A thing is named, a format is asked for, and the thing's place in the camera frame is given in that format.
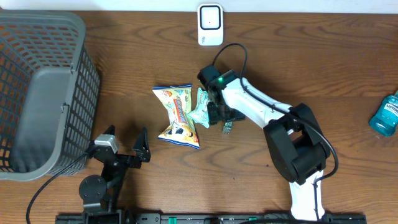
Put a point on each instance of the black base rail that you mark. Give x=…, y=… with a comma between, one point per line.
x=155, y=218

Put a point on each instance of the grey plastic shopping basket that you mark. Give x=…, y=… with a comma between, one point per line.
x=49, y=94

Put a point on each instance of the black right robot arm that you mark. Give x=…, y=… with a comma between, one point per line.
x=295, y=142

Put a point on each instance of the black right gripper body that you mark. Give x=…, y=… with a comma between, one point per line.
x=220, y=113

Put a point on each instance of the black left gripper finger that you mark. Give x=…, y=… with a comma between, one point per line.
x=110, y=130
x=141, y=146

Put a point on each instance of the blue mouthwash bottle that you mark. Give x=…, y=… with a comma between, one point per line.
x=385, y=120

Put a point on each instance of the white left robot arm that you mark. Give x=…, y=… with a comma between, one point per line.
x=100, y=193

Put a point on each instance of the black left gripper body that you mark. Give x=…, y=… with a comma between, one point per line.
x=111, y=171

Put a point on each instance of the teal wet wipes pack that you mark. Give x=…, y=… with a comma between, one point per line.
x=200, y=114

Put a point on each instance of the white barcode scanner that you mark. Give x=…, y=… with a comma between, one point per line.
x=210, y=24

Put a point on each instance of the yellow snack bag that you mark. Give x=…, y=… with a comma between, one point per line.
x=178, y=103

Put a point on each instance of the green round-logo box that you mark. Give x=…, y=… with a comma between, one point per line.
x=227, y=127

